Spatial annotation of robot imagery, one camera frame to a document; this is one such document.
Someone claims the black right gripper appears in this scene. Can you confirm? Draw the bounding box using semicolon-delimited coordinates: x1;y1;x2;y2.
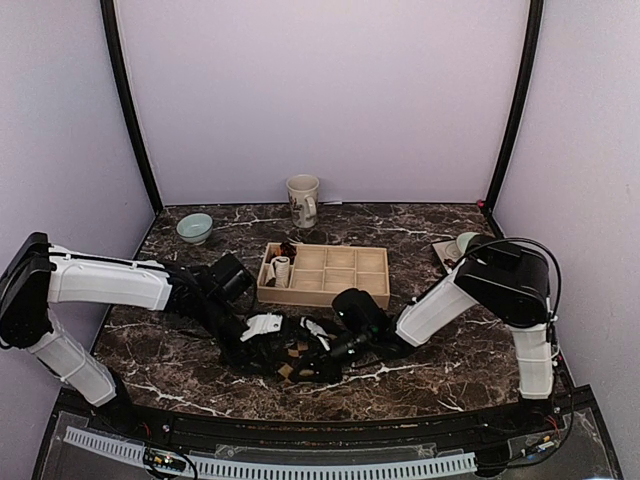
294;329;375;386

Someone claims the brown yellow argyle sock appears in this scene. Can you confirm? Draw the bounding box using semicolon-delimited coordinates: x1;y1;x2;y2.
274;316;344;384

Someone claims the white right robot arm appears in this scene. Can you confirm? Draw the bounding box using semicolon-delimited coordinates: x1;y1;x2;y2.
320;235;562;434

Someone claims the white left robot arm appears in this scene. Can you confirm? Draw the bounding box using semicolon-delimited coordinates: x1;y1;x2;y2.
1;232;285;436

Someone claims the rolled white ribbed sock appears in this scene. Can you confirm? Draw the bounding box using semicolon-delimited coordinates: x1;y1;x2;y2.
265;256;291;289

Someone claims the teal striped ceramic bowl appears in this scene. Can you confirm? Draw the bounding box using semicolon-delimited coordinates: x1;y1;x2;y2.
176;213;213;245

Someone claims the rolled red argyle sock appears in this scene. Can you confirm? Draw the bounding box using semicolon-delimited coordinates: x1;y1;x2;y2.
278;242;297;258

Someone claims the wooden compartment tray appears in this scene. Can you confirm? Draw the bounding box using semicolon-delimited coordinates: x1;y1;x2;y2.
257;242;390;309

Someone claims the floral square plate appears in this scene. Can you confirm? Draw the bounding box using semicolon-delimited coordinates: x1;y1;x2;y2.
432;239;462;274

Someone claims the coral pattern ceramic mug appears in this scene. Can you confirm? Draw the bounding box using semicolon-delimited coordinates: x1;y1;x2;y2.
286;174;320;229

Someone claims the pale green bowl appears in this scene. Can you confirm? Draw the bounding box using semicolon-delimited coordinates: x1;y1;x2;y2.
455;232;480;255

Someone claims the green circuit board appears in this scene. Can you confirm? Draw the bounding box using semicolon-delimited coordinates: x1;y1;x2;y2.
142;448;187;472

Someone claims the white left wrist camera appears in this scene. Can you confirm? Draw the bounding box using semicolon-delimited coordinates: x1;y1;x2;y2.
240;313;284;342

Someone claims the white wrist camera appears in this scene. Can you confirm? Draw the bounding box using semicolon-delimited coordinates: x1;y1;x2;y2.
240;313;284;342
300;316;331;351

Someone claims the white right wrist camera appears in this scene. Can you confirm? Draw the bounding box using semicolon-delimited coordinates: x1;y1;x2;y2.
300;316;331;351

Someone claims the black front table rail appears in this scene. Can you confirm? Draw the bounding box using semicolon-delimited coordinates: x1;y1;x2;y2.
54;387;596;451

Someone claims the white slotted cable duct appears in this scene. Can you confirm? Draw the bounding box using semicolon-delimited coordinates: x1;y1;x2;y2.
63;427;477;479

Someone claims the black left corner post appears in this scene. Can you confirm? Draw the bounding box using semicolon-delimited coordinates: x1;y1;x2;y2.
99;0;164;215

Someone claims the black corner post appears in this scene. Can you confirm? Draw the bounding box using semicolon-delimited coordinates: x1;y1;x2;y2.
99;0;164;215
482;0;545;219

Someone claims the black right corner post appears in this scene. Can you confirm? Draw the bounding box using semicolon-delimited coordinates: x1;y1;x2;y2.
482;0;545;219

